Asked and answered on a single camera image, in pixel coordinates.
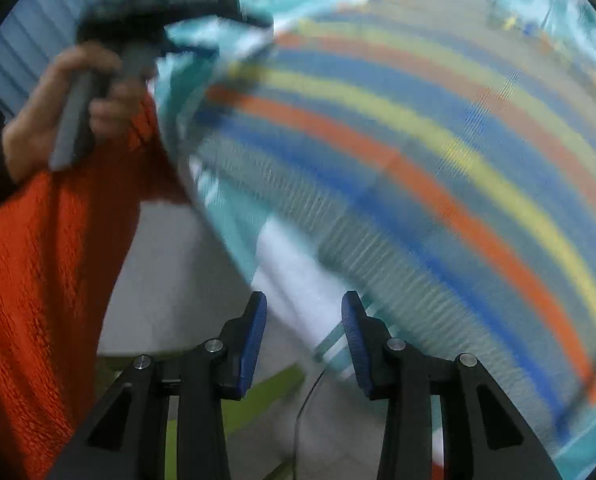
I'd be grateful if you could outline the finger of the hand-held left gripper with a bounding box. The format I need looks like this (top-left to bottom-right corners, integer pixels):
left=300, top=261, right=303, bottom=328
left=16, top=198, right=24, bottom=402
left=198, top=0, right=275, bottom=31

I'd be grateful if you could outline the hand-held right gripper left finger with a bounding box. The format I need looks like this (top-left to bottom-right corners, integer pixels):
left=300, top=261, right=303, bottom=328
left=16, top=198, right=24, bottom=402
left=48, top=291, right=269, bottom=480

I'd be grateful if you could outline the black cable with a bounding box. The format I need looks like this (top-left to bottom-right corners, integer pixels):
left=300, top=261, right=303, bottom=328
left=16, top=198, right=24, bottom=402
left=292, top=369, right=329, bottom=480

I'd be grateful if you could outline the striped knitted sweater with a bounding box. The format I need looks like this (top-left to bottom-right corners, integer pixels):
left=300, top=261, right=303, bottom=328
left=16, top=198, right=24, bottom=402
left=193, top=0, right=596, bottom=461

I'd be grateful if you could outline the yellow-green floor mat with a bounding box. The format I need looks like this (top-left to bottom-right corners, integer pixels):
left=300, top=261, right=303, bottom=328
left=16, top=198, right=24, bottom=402
left=165, top=365, right=306, bottom=480

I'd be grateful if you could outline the person's left hand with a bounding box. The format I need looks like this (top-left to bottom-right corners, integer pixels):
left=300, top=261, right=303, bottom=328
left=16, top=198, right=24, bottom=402
left=2, top=42, right=151, bottom=186

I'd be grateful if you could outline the green plaid bed sheet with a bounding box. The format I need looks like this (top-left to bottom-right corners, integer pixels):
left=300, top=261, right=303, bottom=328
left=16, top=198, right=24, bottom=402
left=150, top=0, right=596, bottom=480

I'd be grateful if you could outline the blue curtain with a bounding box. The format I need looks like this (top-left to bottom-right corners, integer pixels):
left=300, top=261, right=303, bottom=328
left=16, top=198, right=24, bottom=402
left=0, top=0, right=239, bottom=121

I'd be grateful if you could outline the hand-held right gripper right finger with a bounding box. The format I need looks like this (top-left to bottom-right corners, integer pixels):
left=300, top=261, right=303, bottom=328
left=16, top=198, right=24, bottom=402
left=341, top=290, right=564, bottom=480

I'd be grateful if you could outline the orange knitted cloth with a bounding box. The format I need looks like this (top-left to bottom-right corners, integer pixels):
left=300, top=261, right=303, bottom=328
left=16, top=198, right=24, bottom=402
left=0, top=95, right=194, bottom=480

